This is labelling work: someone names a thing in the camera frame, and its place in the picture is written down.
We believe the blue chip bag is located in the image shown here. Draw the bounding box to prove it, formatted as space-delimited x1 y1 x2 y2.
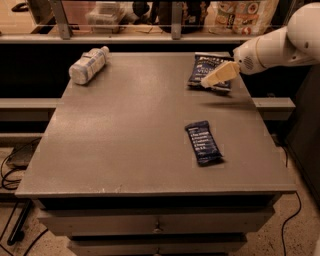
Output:
187 52 231 94

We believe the dark bag on shelf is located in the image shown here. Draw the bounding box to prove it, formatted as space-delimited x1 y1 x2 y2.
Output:
153 1 210 34

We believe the lower grey drawer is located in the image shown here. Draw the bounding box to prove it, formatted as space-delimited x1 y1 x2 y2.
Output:
68 235 247 256

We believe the grey drawer cabinet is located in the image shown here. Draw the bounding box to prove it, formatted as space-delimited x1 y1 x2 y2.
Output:
16 53 296 242

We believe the grey drawer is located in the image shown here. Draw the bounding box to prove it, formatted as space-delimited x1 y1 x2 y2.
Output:
38 207 274 236
68 235 247 256

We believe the clear plastic container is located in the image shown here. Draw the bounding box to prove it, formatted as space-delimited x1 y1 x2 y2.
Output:
85 1 125 33

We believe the colourful snack bag on shelf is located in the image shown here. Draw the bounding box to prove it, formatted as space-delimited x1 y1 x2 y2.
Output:
209 0 279 36

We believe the black cables left floor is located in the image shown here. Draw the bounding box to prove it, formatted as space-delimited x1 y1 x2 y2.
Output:
0 138 49 256

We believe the upper grey drawer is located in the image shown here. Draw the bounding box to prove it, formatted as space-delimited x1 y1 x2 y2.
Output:
38 207 274 236

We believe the dark blue snack bar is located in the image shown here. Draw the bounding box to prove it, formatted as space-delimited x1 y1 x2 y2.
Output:
185 121 222 165

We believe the grey metal shelf rail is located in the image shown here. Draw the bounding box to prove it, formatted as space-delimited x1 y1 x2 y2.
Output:
0 0 254 44

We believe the black cable right floor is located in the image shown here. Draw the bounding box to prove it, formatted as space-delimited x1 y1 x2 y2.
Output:
280 146 302 256

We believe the blue plastic water bottle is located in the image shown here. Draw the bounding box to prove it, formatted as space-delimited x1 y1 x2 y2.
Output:
69 46 109 85

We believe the black power adapter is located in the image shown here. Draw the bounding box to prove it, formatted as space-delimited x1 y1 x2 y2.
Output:
6 144 35 168

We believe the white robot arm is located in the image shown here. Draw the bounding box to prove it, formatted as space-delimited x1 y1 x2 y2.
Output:
201 2 320 88

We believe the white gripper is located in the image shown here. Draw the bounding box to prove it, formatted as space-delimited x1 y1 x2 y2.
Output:
201 40 266 88

